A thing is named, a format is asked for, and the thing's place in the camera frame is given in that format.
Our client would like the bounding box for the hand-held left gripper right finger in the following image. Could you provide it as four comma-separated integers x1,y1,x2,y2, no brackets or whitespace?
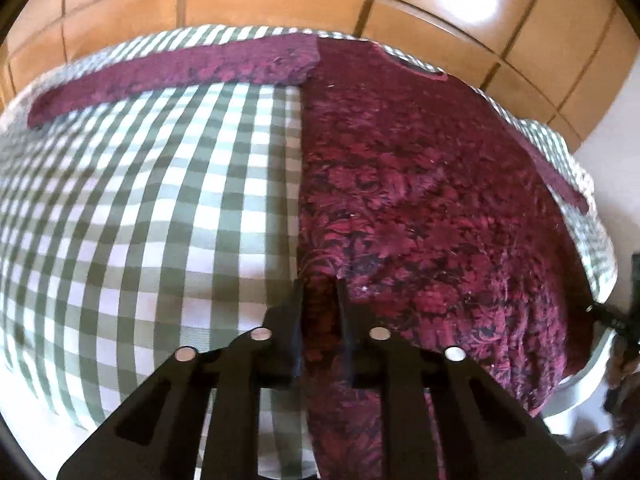
335,279,584,480

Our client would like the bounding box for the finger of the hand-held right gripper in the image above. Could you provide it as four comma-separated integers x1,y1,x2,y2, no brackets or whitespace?
584,301,640,350

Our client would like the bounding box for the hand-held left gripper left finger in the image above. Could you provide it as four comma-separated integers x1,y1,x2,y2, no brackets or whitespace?
56,279,306,480

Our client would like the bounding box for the maroon floral patterned sweater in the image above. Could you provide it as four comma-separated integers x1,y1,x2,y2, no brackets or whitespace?
27,35,597,480

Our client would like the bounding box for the green white checked bed sheet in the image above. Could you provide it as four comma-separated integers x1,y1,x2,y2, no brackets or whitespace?
0,24,619,477

